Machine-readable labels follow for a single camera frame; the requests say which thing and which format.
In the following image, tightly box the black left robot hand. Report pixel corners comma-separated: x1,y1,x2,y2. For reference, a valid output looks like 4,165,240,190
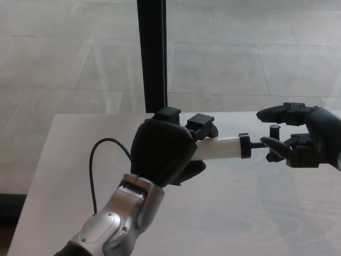
129,106,220,188

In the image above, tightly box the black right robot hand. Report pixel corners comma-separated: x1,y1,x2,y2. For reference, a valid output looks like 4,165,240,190
256,102,341,172

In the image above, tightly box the white air pump black handle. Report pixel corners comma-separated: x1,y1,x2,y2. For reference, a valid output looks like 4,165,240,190
192,124,283,163

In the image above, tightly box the black floor skirting strip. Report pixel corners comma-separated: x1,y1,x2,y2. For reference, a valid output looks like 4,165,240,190
0,193,28,223

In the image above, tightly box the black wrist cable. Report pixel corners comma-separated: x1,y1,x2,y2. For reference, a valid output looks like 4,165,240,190
89,137,133,215

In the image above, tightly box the black vertical frame post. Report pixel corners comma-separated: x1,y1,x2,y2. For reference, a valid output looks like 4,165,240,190
136,0,168,114

